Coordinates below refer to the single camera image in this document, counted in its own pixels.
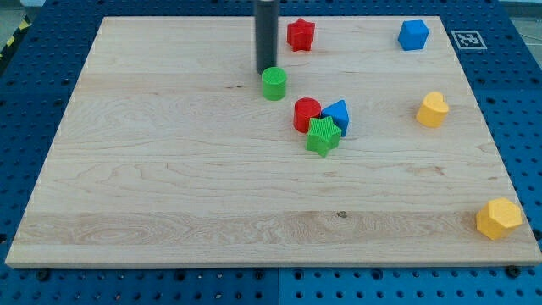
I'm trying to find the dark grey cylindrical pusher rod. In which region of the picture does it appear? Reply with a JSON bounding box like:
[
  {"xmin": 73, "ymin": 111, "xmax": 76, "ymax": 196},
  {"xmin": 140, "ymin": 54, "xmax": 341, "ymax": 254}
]
[{"xmin": 254, "ymin": 0, "xmax": 279, "ymax": 74}]

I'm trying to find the blue triangle block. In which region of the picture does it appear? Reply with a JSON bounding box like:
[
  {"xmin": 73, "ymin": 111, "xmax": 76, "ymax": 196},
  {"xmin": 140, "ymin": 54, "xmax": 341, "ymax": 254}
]
[{"xmin": 321, "ymin": 99, "xmax": 350, "ymax": 137}]

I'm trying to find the red star block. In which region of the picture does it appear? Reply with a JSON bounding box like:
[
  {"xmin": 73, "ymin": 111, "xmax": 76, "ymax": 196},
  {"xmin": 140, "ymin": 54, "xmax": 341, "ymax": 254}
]
[{"xmin": 286, "ymin": 18, "xmax": 316, "ymax": 52}]

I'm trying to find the green cylinder block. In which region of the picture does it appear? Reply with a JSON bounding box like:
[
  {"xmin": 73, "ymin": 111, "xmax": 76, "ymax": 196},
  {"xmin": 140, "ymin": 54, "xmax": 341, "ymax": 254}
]
[{"xmin": 262, "ymin": 66, "xmax": 287, "ymax": 101}]

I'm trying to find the red cylinder block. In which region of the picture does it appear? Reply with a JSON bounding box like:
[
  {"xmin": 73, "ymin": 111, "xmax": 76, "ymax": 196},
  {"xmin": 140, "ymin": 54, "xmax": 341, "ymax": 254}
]
[{"xmin": 293, "ymin": 97, "xmax": 321, "ymax": 133}]

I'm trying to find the green star block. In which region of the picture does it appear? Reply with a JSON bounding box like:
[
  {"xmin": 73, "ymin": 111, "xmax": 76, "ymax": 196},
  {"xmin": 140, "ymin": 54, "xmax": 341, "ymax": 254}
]
[{"xmin": 306, "ymin": 116, "xmax": 342, "ymax": 158}]

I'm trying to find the blue cube block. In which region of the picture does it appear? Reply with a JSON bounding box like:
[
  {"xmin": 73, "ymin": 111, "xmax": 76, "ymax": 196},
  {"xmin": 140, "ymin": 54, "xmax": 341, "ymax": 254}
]
[{"xmin": 398, "ymin": 19, "xmax": 429, "ymax": 51}]

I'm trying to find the light wooden board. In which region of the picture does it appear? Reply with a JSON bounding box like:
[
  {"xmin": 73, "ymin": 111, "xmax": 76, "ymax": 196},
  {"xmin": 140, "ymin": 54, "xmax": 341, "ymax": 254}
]
[{"xmin": 6, "ymin": 16, "xmax": 541, "ymax": 268}]

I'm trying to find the yellow heart block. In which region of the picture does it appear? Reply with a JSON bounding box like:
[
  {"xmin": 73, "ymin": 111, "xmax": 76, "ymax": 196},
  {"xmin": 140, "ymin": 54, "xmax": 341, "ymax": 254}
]
[{"xmin": 416, "ymin": 91, "xmax": 450, "ymax": 128}]

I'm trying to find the white fiducial marker tag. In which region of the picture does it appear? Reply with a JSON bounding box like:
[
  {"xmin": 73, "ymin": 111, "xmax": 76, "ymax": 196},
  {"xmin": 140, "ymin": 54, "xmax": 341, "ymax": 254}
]
[{"xmin": 451, "ymin": 30, "xmax": 487, "ymax": 50}]

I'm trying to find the yellow hexagon block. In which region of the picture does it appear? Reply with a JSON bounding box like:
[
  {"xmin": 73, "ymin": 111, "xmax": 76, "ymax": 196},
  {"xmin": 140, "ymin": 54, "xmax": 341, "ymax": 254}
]
[{"xmin": 475, "ymin": 197, "xmax": 523, "ymax": 241}]

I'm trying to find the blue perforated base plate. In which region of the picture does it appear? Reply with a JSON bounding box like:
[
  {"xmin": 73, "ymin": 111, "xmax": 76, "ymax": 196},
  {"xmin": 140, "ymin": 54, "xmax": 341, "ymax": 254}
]
[{"xmin": 1, "ymin": 1, "xmax": 541, "ymax": 304}]

